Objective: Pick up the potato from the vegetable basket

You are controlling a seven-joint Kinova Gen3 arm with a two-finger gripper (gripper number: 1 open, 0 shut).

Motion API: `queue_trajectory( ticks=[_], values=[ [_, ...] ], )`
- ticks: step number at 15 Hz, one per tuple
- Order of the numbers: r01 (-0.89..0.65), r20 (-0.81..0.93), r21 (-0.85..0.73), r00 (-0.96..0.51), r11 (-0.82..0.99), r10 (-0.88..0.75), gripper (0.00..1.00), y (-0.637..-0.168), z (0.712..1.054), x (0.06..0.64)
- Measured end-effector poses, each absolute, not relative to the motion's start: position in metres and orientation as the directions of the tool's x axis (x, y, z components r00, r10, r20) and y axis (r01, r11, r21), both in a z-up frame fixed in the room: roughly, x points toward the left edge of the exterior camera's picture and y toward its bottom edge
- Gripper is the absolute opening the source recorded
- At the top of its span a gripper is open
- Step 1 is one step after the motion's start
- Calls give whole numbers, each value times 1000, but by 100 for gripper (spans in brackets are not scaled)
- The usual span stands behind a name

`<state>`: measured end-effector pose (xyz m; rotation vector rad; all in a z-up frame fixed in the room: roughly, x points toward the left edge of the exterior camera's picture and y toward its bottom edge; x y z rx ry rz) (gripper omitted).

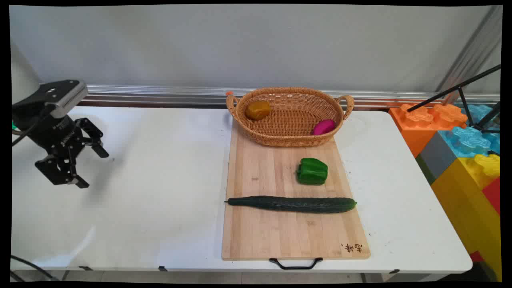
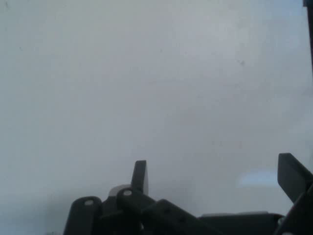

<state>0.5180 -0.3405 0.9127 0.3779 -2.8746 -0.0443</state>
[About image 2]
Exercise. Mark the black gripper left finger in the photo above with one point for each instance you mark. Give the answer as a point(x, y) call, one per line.
point(102, 215)

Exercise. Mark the black tripod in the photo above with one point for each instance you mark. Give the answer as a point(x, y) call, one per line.
point(310, 29)

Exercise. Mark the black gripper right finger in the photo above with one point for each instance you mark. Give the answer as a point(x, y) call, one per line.
point(291, 176)

